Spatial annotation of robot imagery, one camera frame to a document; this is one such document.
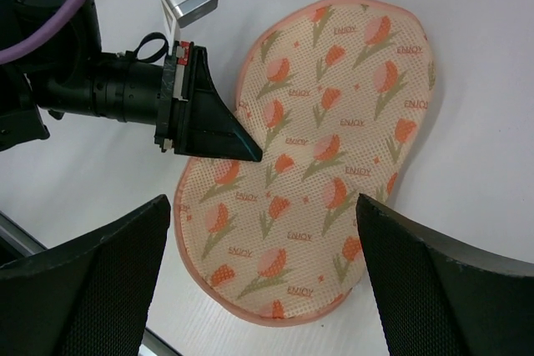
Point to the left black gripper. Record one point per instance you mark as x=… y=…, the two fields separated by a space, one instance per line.
x=180 y=100

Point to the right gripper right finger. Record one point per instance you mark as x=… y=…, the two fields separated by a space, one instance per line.
x=439 y=296

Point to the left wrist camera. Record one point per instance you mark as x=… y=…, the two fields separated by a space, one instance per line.
x=181 y=13

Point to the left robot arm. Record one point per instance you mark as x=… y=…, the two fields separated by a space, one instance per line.
x=52 y=60

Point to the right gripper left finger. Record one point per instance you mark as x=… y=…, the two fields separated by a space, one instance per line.
x=88 y=296

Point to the floral mesh laundry bag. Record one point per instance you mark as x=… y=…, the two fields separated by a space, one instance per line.
x=334 y=95

